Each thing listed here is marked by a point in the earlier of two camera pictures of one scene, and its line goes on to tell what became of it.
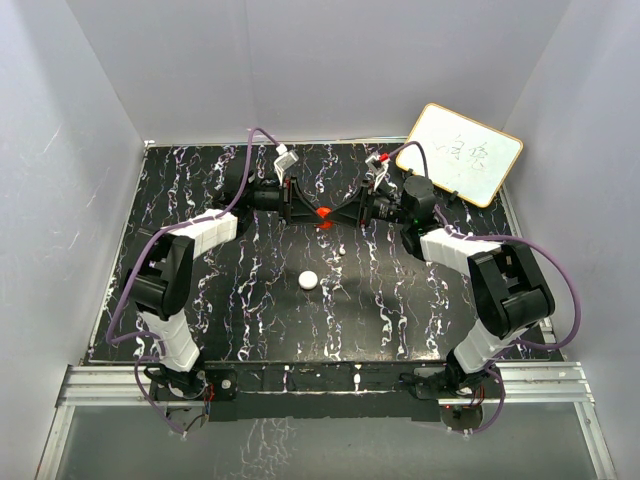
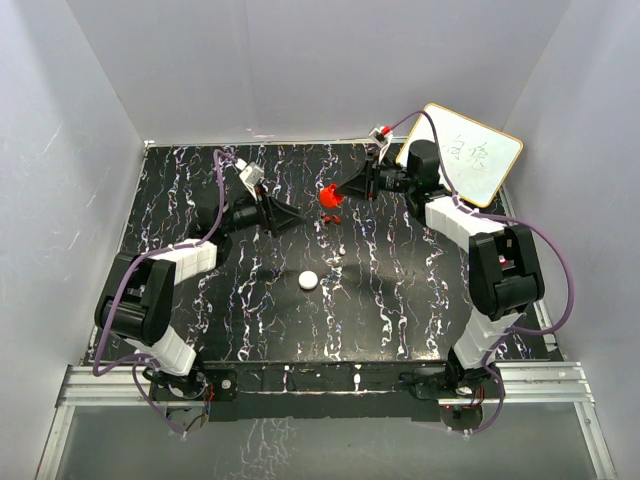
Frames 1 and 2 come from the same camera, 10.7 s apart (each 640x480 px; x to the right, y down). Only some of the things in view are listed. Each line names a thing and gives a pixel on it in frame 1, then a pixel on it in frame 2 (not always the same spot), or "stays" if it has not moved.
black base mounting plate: (326, 394) stays
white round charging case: (307, 280) stays
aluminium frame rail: (520, 383) stays
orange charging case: (323, 211) to (329, 198)
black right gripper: (349, 213) to (365, 183)
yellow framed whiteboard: (464, 154) stays
